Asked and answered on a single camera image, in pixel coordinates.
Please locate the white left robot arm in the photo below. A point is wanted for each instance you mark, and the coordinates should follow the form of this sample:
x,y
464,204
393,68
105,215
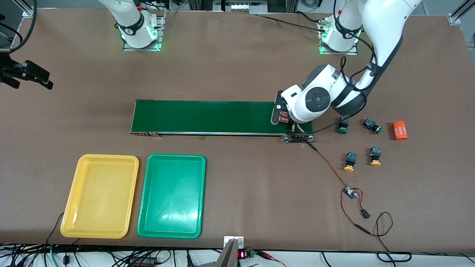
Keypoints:
x,y
382,29

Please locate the green mushroom push button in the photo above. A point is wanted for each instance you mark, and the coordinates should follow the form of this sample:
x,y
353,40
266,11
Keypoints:
x,y
371,124
343,128

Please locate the device with white lights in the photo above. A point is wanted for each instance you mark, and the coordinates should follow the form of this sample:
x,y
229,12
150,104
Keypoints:
x,y
239,6

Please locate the green belt conveyor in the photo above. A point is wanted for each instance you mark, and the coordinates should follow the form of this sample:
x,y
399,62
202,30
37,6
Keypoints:
x,y
204,116

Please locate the red digit display module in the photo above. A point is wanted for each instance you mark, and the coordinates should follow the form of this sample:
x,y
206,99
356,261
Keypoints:
x,y
242,254

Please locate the red power strip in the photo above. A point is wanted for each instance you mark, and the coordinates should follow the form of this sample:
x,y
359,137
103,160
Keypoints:
x,y
143,264

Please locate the orange 4680 cylinder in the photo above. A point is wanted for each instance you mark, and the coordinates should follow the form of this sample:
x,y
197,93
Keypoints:
x,y
285,118
400,130

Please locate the yellow plastic tray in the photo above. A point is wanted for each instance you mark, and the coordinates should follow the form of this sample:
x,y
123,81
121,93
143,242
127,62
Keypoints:
x,y
100,196

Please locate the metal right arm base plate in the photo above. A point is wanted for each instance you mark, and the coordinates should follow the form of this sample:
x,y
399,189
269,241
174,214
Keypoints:
x,y
160,33

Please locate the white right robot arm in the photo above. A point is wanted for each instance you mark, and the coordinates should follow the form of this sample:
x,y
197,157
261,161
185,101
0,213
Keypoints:
x,y
130,26

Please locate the yellow mushroom push button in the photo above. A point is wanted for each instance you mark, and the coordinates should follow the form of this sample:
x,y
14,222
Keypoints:
x,y
375,154
349,160

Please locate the green plastic tray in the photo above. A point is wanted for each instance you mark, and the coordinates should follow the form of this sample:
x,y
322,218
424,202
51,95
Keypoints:
x,y
170,196

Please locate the aluminium frame profile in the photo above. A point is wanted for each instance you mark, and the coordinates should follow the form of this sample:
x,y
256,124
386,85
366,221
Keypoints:
x,y
26,7
458,15

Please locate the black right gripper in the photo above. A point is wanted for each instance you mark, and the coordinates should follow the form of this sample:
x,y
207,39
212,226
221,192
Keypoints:
x,y
13,70

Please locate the small black controller board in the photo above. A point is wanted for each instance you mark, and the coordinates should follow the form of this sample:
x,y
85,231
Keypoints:
x,y
349,192

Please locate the grey metal camera bracket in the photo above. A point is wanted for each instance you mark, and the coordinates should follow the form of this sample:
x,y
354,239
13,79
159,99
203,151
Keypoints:
x,y
228,256

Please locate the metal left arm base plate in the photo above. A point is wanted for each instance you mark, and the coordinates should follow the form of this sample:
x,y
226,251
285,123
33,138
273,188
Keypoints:
x,y
339,52

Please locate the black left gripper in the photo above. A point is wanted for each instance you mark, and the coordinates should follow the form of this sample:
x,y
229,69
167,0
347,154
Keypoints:
x,y
292,128

